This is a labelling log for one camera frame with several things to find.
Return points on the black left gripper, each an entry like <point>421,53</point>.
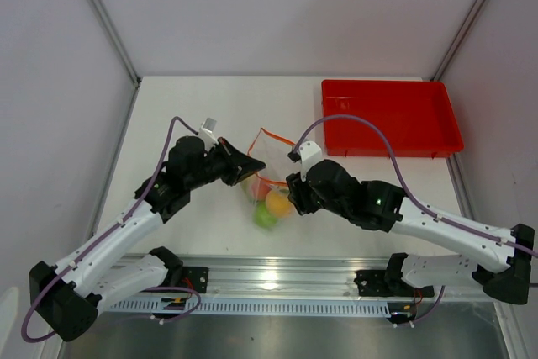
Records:
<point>239,166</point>

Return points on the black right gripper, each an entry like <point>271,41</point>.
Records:
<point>298,193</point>

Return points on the orange yellow peach with leaf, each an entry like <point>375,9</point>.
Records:
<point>277,204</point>

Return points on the pink yellow peach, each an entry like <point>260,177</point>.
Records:
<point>258,189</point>

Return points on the clear zip bag orange zipper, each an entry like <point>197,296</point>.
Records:
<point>272,149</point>

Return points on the green apple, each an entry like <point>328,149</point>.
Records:
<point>263,218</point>

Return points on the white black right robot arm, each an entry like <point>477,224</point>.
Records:
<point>495,260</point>

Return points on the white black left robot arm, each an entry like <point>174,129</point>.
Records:
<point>70,294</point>

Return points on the red plastic tray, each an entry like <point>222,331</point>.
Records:
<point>416,117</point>

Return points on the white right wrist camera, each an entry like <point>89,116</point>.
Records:
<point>308,154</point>

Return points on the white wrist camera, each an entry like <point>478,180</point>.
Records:
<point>308,154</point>
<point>206,133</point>

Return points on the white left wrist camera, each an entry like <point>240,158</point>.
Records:
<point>206,133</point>

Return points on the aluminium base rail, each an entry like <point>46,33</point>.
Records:
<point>233,277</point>

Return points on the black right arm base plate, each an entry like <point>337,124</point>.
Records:
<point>373,283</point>

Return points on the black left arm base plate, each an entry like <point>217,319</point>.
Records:
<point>195,278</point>

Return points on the white slotted cable duct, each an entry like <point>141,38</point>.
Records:
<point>252,306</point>

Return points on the aluminium corner post left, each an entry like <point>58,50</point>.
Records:
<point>111,33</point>

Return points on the aluminium corner post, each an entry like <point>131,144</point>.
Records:
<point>458,40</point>
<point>111,33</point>

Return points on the aluminium corner post right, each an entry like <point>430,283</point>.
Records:
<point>458,40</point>

